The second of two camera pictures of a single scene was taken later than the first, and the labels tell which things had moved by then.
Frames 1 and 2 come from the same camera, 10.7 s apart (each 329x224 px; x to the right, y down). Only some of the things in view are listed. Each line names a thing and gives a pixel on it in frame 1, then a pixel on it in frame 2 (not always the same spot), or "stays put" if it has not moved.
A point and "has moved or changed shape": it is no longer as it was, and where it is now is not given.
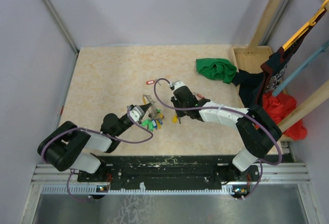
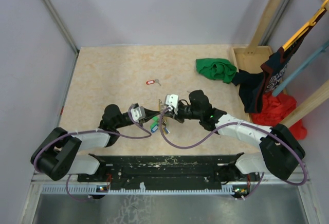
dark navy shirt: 253,86 stays put
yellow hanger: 307,26 stays put
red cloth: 278,107 stays put
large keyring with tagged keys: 155,118 has moved or changed shape
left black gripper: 145,107 to 149,114
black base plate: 170,170 stays put
